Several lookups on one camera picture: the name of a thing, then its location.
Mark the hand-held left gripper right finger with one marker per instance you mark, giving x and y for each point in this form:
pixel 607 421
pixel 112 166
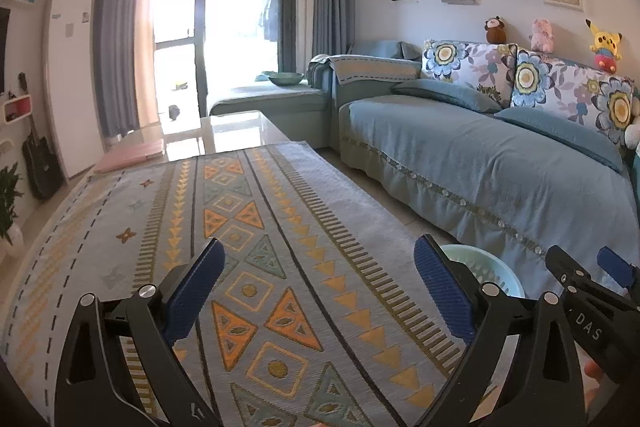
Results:
pixel 445 292

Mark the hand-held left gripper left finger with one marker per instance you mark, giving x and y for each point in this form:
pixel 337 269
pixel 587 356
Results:
pixel 195 292

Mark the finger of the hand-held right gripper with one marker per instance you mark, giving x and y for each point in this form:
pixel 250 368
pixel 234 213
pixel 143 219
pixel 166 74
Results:
pixel 617 269
pixel 570 272

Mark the light green plastic basket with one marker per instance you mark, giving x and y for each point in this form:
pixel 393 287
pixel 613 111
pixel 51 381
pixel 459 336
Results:
pixel 475 264

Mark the person's right hand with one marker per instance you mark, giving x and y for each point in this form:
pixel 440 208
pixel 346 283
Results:
pixel 595 374

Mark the patterned grey tablecloth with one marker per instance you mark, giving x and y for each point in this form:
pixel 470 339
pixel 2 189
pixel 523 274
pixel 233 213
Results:
pixel 280 257

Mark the blue-grey sofa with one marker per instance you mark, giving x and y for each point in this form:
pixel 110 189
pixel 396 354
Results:
pixel 450 167

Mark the blue cushion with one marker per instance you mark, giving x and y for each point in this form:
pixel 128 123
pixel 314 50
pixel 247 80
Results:
pixel 560 137
pixel 445 94

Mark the floral pillow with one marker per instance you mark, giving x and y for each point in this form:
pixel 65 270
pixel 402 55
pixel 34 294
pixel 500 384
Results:
pixel 465 67
pixel 570 97

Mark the small dark object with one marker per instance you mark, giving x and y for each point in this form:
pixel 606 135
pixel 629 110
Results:
pixel 174 111

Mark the black guitar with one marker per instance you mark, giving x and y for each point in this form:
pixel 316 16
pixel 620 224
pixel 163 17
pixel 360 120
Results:
pixel 42 162

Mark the green potted plant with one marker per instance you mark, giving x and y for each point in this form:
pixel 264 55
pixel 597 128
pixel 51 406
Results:
pixel 9 197

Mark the yellow plush toy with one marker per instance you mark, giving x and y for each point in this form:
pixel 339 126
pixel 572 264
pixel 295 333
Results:
pixel 605 49

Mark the green bowl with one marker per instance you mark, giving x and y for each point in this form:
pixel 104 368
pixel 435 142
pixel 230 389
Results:
pixel 285 79

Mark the sofa armrest cover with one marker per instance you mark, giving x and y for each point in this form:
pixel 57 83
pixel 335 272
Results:
pixel 375 67

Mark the pink plush toy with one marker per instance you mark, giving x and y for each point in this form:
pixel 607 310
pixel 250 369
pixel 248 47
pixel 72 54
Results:
pixel 541 37

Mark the white refrigerator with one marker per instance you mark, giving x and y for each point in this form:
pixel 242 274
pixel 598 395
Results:
pixel 70 77

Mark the brown monkey plush toy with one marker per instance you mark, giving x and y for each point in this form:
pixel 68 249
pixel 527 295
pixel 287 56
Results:
pixel 495 31

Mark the sliding glass door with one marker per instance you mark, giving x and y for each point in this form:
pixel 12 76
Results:
pixel 200 32

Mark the red and white wall shelf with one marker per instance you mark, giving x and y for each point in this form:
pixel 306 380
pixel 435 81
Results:
pixel 17 109

